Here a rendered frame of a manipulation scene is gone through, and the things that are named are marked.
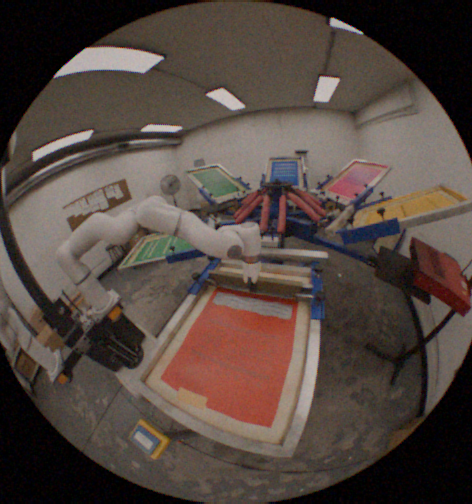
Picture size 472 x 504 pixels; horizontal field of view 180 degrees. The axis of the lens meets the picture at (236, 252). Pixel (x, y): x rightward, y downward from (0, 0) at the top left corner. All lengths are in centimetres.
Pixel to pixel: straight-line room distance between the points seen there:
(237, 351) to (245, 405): 19
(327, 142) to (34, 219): 692
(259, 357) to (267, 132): 467
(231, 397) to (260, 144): 477
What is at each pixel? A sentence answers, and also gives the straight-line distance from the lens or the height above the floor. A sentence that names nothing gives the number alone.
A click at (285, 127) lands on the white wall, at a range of 465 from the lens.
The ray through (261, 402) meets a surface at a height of 96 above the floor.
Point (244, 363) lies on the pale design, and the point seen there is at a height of 96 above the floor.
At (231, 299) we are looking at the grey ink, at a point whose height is 96.
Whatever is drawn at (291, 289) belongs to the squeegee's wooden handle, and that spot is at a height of 103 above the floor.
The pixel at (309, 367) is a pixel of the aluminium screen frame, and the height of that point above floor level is 99.
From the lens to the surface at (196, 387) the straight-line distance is 58.
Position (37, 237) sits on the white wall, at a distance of 398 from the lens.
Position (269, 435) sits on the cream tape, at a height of 96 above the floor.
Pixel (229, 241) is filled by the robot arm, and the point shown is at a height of 130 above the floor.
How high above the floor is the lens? 150
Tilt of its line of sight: 33 degrees down
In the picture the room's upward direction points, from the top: 10 degrees counter-clockwise
